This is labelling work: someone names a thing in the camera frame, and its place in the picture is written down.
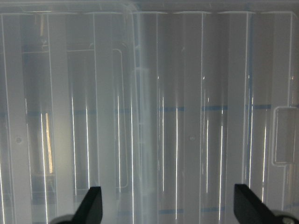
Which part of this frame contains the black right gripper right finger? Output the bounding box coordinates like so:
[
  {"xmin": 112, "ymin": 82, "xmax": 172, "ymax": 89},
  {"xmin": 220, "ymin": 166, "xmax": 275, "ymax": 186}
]
[{"xmin": 234, "ymin": 184, "xmax": 276, "ymax": 224}]

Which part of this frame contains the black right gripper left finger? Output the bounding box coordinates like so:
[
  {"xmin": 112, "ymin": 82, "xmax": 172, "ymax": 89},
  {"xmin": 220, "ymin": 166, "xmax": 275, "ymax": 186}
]
[{"xmin": 73, "ymin": 187, "xmax": 103, "ymax": 224}]

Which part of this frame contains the clear plastic box lid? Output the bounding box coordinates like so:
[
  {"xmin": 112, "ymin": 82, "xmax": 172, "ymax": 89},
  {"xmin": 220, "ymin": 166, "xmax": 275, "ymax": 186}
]
[{"xmin": 0, "ymin": 0, "xmax": 299, "ymax": 224}]

